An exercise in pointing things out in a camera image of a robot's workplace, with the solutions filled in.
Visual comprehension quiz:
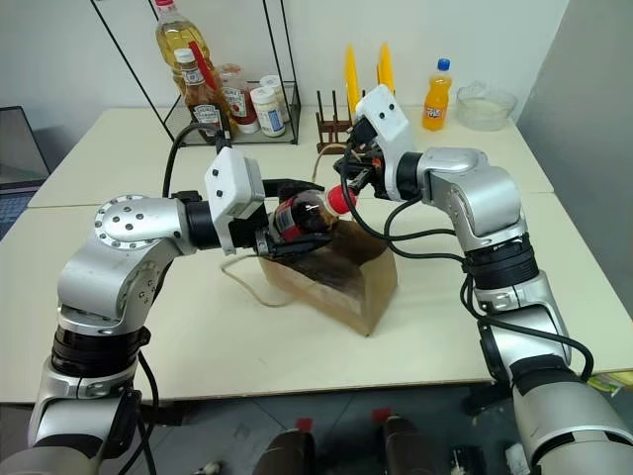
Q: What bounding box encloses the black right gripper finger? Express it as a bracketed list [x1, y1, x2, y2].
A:
[334, 154, 370, 175]
[345, 169, 376, 195]

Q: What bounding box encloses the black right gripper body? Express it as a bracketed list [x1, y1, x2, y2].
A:
[359, 144, 398, 200]

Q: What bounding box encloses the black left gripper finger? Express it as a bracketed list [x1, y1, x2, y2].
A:
[261, 176, 326, 199]
[262, 231, 334, 259]

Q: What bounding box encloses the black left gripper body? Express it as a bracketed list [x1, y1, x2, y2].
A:
[228, 202, 278, 256]

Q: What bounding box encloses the cola bottle with red cap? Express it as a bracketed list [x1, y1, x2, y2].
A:
[268, 184, 360, 244]

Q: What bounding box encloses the brown paper bag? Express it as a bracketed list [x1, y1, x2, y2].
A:
[219, 144, 400, 339]

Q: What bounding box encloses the dark wooden plate rack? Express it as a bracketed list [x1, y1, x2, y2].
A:
[315, 88, 358, 152]

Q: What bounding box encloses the white mayonnaise jar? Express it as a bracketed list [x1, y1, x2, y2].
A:
[248, 85, 289, 139]
[258, 73, 293, 123]

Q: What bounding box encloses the yellow plate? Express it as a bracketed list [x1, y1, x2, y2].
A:
[376, 42, 396, 96]
[342, 44, 359, 121]

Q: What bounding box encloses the orange soda bottle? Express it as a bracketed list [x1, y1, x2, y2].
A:
[420, 56, 454, 133]

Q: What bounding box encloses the red squeeze ketchup bottle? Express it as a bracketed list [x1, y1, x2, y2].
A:
[217, 60, 261, 136]

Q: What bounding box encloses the glass Heinz ketchup bottle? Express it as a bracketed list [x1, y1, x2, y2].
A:
[171, 47, 229, 141]

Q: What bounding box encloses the clear glass bowl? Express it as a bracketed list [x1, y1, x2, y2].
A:
[455, 79, 519, 133]

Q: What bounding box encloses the large cooking oil bottle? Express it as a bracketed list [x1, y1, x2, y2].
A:
[153, 0, 220, 106]

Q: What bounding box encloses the dark brown rounded shape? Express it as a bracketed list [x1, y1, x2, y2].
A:
[382, 415, 447, 475]
[258, 428, 318, 475]

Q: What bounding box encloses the grey laptop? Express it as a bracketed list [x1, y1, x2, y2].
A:
[0, 104, 51, 239]

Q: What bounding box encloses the yellow green packet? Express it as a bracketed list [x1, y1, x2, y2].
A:
[588, 371, 625, 398]

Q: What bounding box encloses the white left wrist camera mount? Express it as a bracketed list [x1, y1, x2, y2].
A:
[202, 146, 266, 256]

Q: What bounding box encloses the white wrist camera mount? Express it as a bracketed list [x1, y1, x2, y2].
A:
[202, 146, 266, 256]
[355, 83, 416, 202]

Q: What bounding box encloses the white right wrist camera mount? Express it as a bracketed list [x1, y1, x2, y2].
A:
[355, 83, 416, 202]

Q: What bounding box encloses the black wire shelf rack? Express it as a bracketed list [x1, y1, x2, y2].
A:
[90, 0, 305, 146]

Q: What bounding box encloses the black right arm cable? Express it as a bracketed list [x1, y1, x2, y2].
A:
[340, 121, 594, 383]

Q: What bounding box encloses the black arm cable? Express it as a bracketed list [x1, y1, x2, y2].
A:
[131, 123, 234, 475]
[340, 121, 594, 383]

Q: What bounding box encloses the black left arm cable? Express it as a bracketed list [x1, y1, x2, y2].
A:
[131, 123, 234, 475]

